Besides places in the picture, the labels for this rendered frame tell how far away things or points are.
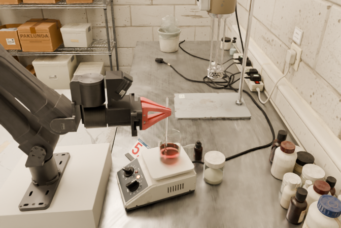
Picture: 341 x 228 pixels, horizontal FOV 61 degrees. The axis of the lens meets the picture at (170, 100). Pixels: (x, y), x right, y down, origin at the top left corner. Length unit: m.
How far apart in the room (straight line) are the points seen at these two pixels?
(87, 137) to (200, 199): 0.47
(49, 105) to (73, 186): 0.23
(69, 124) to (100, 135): 0.41
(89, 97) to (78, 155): 0.28
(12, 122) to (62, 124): 0.11
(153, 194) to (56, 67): 2.42
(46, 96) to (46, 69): 2.44
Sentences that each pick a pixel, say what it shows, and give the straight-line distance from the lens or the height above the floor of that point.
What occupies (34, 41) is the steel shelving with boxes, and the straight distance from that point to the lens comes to 3.03.
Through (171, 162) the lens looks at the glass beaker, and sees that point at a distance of 0.79.
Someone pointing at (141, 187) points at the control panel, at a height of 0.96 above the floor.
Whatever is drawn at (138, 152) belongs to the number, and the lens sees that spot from 0.96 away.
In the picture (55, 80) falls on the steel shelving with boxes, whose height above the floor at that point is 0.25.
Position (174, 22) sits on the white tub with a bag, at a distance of 1.75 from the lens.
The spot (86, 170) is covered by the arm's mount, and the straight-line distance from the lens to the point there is 0.84.
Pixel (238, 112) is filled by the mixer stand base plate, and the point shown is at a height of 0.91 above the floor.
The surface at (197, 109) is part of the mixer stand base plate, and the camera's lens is 1.19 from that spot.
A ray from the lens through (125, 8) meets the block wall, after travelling 3.16.
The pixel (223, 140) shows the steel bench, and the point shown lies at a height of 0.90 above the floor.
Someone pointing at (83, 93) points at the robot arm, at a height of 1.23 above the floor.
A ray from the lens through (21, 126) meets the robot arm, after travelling 0.73.
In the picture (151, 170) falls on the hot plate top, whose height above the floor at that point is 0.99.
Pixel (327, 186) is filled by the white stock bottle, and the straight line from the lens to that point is 0.83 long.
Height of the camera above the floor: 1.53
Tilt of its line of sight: 30 degrees down
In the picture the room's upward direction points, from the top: straight up
